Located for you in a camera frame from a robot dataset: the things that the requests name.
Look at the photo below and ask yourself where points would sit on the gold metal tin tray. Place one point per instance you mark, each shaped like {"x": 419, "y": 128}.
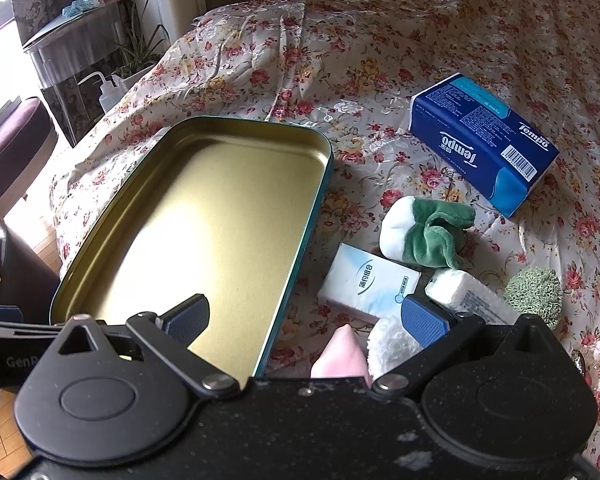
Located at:
{"x": 222, "y": 207}

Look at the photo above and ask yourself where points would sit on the white fluffy plush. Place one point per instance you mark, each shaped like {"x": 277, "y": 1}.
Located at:
{"x": 389, "y": 345}

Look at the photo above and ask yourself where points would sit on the floral bed sheet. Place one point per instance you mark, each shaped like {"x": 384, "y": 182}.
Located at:
{"x": 349, "y": 68}

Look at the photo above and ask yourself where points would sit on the white and green plush toy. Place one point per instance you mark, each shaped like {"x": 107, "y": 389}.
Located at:
{"x": 425, "y": 232}

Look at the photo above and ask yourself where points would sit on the purple upholstered stool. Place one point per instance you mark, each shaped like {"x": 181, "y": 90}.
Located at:
{"x": 28, "y": 137}

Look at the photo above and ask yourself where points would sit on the white tissue pack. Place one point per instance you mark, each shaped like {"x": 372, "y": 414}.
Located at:
{"x": 459, "y": 291}

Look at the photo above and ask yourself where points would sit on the white squeeze bottle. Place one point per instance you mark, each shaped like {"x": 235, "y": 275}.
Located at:
{"x": 110, "y": 92}

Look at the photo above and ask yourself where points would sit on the blue Tempo tissue pack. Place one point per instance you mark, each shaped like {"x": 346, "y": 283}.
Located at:
{"x": 497, "y": 151}

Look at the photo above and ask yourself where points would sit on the white blue tissue packet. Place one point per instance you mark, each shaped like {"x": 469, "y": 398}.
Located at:
{"x": 366, "y": 284}

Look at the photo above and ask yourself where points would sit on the pink cloth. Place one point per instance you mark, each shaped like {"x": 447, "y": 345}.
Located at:
{"x": 343, "y": 357}

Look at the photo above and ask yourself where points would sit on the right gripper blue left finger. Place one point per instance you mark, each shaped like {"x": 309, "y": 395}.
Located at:
{"x": 188, "y": 320}

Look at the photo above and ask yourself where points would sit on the green fuzzy ball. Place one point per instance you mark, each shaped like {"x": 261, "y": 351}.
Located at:
{"x": 536, "y": 291}

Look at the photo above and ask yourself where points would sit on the silver round side table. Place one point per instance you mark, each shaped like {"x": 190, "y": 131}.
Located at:
{"x": 68, "y": 49}

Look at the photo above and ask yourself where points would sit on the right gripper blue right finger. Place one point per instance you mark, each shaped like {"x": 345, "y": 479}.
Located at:
{"x": 424, "y": 320}

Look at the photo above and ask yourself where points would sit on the potted green plant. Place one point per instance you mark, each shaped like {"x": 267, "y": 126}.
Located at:
{"x": 139, "y": 51}

